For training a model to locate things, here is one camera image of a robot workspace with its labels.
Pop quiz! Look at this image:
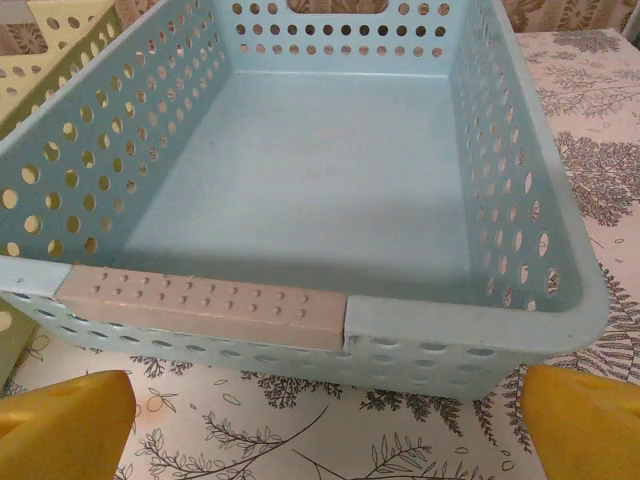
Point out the floral printed tablecloth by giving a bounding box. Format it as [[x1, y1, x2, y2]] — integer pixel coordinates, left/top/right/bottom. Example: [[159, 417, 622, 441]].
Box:
[[0, 29, 640, 480]]

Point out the light blue perforated plastic basket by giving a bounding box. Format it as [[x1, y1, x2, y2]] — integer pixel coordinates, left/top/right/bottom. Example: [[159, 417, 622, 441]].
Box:
[[0, 0, 612, 401]]

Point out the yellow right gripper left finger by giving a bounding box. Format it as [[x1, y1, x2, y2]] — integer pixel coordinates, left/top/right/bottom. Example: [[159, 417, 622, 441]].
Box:
[[0, 369, 137, 480]]

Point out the cream perforated plastic basket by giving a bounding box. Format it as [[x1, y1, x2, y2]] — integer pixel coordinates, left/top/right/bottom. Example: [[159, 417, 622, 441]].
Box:
[[0, 0, 124, 396]]

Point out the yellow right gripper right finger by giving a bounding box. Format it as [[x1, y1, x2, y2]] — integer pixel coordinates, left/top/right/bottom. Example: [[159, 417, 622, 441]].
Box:
[[519, 363, 640, 480]]

